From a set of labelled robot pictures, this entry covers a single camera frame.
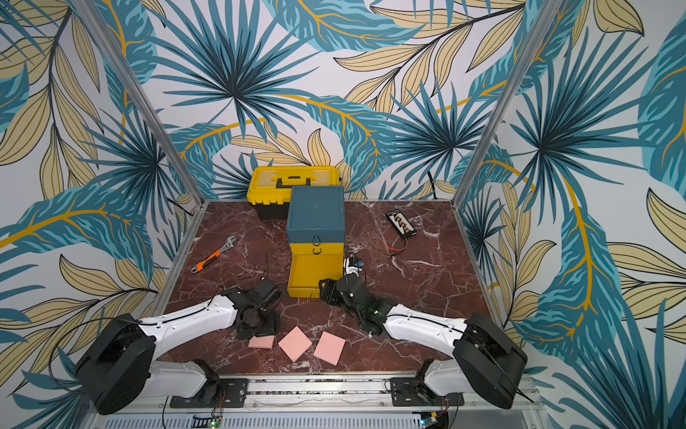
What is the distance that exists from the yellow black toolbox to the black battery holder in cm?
28

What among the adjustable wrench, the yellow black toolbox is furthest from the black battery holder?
the adjustable wrench

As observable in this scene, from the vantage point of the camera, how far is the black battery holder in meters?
1.11

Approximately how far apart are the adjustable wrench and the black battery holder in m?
0.66

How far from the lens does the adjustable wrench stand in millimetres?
994

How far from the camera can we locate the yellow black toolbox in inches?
40.3

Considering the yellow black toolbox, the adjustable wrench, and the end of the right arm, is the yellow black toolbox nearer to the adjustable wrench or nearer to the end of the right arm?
the adjustable wrench

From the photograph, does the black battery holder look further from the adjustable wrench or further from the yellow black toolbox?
the adjustable wrench
